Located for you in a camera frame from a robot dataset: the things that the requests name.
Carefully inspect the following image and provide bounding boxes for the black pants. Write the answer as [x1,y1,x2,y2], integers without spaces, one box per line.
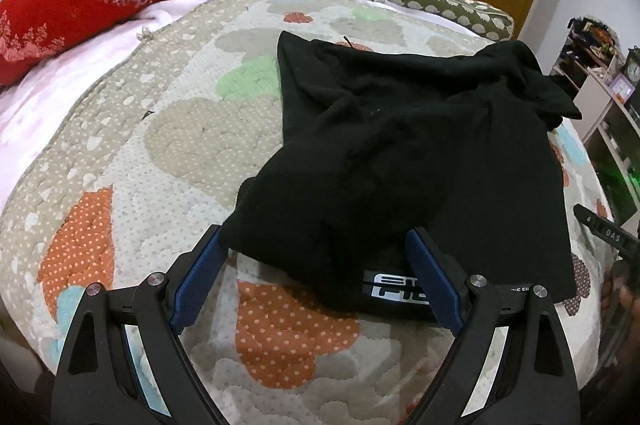
[221,33,580,313]

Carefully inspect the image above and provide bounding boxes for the right hand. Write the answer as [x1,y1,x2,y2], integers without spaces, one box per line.
[601,260,639,337]

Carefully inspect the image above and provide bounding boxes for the white shelf unit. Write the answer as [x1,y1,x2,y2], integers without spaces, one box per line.
[551,16,639,233]

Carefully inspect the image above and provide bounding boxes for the small desk clock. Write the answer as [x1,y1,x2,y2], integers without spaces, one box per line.
[620,46,640,87]

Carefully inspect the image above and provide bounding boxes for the heart patterned quilt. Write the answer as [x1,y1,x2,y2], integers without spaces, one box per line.
[1,0,612,424]

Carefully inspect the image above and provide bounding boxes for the white bed sheet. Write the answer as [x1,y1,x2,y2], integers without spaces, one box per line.
[1,0,207,202]

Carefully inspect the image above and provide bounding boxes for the green dotted pillow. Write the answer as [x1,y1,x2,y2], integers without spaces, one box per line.
[388,0,515,41]

